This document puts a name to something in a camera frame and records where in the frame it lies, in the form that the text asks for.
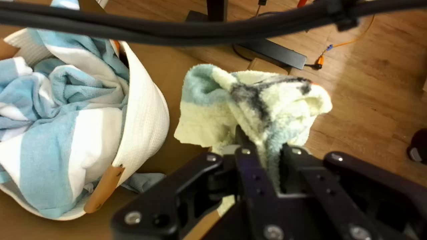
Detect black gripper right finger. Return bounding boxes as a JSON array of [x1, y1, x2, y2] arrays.
[[279, 145, 353, 240]]

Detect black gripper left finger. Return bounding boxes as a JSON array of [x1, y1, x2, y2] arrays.
[[235, 127, 286, 240]]

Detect small floral patterned towel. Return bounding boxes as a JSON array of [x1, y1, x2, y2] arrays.
[[175, 65, 332, 183]]

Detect white woven hamper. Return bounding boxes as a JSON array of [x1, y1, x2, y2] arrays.
[[0, 29, 171, 223]]

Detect black tripod base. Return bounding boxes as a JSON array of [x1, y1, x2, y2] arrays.
[[187, 0, 307, 70]]

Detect brown armchair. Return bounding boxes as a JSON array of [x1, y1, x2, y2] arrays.
[[0, 0, 251, 240]]

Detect orange cable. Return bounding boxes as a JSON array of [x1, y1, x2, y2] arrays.
[[311, 15, 378, 71]]

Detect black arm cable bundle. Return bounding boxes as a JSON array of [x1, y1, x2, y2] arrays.
[[0, 0, 427, 49]]

